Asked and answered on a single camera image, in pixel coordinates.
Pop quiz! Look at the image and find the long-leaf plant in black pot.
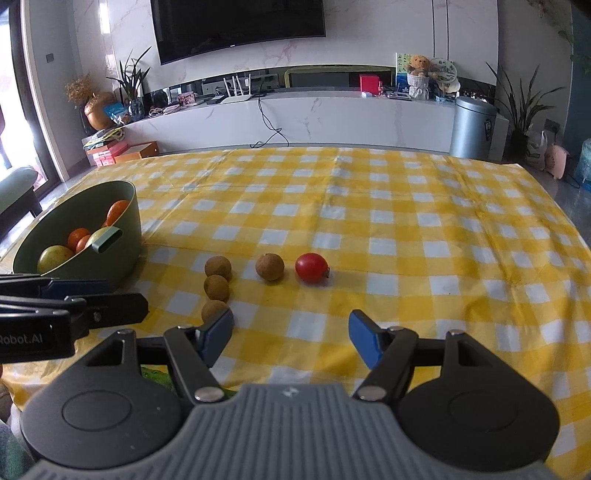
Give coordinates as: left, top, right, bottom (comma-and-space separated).
487, 65, 567, 163

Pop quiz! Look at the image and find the small pink fan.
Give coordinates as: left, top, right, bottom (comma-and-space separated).
545, 143, 570, 180

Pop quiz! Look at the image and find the green cucumber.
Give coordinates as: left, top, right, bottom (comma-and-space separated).
140, 366, 237, 398

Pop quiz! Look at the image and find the orange cardboard box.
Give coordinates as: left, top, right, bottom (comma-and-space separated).
114, 143, 160, 165

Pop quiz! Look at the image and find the brown longan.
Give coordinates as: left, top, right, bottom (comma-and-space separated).
255, 253, 285, 282
204, 274, 230, 302
204, 256, 232, 280
201, 300, 230, 324

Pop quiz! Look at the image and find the blue snack packet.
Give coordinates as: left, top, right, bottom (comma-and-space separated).
102, 102, 128, 126

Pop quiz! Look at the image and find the dried flower bunch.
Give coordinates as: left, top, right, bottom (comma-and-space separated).
65, 74, 96, 110

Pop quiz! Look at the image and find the green colander bowl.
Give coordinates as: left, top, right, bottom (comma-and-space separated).
12, 180, 142, 289

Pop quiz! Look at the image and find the yellow-green pear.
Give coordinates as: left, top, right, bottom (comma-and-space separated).
37, 246, 75, 274
85, 226, 116, 250

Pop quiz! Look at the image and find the pale green chair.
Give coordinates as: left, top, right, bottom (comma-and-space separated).
0, 167, 44, 220

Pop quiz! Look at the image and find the red cherry tomato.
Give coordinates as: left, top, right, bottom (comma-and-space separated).
295, 252, 330, 284

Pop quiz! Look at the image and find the round paper fan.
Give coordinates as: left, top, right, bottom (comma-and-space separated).
428, 62, 459, 87

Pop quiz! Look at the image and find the black television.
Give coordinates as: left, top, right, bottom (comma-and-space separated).
151, 0, 327, 66

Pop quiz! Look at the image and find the blue picture card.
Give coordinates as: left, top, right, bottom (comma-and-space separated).
396, 52, 416, 91

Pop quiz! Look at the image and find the hanging wall vine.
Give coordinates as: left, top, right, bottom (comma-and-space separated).
556, 14, 591, 75

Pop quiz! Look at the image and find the golden gourd vase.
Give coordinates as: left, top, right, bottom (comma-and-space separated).
84, 91, 116, 131

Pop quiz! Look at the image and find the yellow checked tablecloth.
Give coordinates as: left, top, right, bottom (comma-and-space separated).
0, 147, 591, 416

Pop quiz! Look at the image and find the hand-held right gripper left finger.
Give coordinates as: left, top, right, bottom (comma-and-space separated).
78, 307, 236, 403

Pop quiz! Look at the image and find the silver trash can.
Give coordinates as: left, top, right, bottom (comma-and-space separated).
449, 96, 498, 160

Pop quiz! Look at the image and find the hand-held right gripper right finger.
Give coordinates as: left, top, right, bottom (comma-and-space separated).
348, 308, 505, 401

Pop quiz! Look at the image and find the pink box stack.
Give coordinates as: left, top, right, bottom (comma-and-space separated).
92, 142, 128, 168

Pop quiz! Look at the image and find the white marble TV cabinet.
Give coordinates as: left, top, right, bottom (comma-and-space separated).
122, 85, 509, 156

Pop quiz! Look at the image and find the white router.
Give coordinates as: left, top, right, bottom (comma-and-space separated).
223, 74, 253, 103

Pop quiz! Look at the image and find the white bag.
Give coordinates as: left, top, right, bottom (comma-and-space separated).
526, 130, 548, 169

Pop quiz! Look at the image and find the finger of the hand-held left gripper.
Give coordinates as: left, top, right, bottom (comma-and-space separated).
0, 292, 150, 341
0, 274, 112, 301

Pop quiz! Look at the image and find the white basket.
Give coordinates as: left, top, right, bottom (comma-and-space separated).
407, 74, 431, 100

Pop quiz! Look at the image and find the blue water jug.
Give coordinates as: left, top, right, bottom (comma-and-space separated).
573, 138, 591, 186

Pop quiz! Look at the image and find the black cable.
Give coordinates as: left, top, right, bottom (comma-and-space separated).
250, 96, 290, 150

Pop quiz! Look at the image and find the plant in glass vase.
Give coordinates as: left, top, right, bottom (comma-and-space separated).
107, 46, 153, 116

